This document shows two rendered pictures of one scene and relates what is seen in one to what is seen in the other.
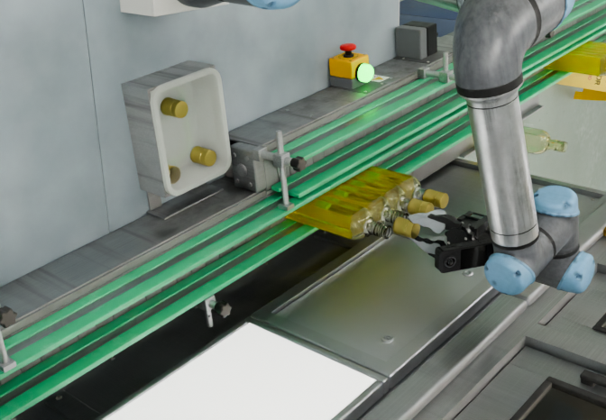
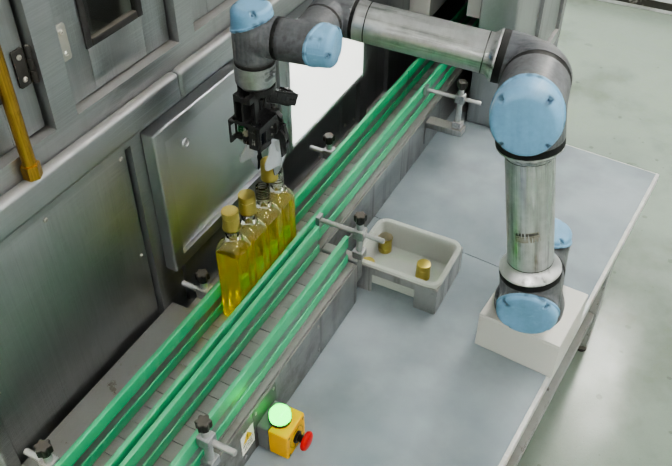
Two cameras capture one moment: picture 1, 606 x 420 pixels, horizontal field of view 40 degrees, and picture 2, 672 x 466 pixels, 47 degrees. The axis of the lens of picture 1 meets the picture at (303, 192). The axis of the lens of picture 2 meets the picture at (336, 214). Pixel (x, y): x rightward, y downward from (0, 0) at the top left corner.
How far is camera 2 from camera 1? 2.26 m
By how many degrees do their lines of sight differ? 84
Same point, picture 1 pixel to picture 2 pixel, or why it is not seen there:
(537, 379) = not seen: outside the picture
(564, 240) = (313, 12)
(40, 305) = (412, 135)
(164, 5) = not seen: hidden behind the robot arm
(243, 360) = (310, 101)
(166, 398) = (338, 84)
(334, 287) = (247, 171)
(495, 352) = (218, 23)
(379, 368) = not seen: hidden behind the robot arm
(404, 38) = not seen: outside the picture
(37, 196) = (437, 203)
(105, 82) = (468, 263)
